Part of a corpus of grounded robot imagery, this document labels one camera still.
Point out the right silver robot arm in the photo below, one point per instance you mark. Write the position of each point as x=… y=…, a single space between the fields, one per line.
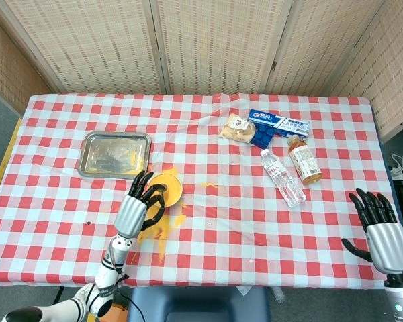
x=401 y=298

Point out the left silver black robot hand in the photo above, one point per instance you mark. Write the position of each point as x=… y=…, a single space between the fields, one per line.
x=131 y=216

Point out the off-white bowl of yellow powder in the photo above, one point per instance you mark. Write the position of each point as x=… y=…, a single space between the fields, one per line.
x=173 y=191

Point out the bread in clear bag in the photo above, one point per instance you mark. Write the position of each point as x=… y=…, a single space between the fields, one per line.
x=236 y=129

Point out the blue white toothpaste box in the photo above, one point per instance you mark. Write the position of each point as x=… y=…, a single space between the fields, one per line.
x=282 y=122

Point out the orange box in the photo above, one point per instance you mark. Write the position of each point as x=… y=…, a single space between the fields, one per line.
x=115 y=313

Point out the clear plastic water bottle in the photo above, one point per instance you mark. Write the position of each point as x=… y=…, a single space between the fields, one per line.
x=283 y=179

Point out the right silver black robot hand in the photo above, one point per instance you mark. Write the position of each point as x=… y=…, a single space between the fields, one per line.
x=391 y=246

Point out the spilled yellow powder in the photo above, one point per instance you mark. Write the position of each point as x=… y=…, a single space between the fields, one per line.
x=161 y=234

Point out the red white checkered tablecloth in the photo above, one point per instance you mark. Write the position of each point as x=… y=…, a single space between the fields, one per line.
x=221 y=234

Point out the stainless steel tray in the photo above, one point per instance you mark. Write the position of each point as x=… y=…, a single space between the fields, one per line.
x=111 y=154

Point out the dark blue seat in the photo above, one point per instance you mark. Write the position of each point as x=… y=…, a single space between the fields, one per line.
x=201 y=305

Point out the amber tea bottle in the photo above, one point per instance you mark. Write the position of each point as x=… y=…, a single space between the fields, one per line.
x=305 y=164

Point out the woven folding screen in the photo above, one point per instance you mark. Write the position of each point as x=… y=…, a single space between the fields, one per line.
x=205 y=43

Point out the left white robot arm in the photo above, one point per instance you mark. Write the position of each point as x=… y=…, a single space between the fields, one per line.
x=109 y=268

